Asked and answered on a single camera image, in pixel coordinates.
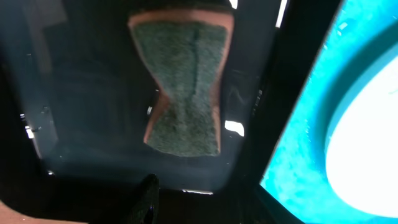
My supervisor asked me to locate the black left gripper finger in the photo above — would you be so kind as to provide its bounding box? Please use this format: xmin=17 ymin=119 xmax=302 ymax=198
xmin=119 ymin=174 xmax=160 ymax=224

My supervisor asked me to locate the green scrubbing sponge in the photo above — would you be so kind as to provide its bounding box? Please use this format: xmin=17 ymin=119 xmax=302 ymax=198
xmin=127 ymin=9 xmax=234 ymax=157

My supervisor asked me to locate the white plate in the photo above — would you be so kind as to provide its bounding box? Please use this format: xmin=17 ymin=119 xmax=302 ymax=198
xmin=325 ymin=45 xmax=397 ymax=218

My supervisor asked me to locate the black tray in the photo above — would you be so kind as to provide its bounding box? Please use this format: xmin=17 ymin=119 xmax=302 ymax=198
xmin=1 ymin=1 xmax=341 ymax=223

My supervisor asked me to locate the teal serving tray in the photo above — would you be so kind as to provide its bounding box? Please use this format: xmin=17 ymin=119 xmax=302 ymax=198
xmin=261 ymin=0 xmax=397 ymax=223

